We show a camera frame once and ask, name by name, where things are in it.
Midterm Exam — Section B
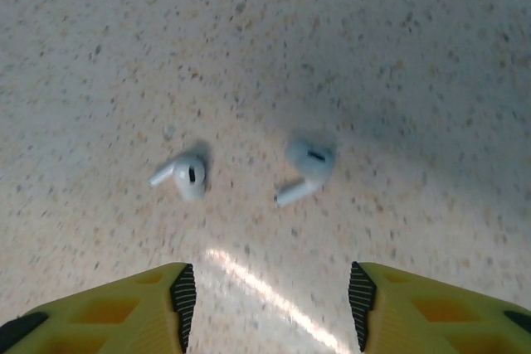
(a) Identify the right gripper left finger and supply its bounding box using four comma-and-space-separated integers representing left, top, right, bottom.
0, 261, 197, 354

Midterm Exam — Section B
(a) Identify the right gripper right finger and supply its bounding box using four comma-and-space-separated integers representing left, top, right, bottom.
348, 260, 531, 354

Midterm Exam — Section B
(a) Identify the white wireless earbud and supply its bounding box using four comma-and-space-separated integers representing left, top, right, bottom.
274, 137, 337, 208
148, 152, 207, 203

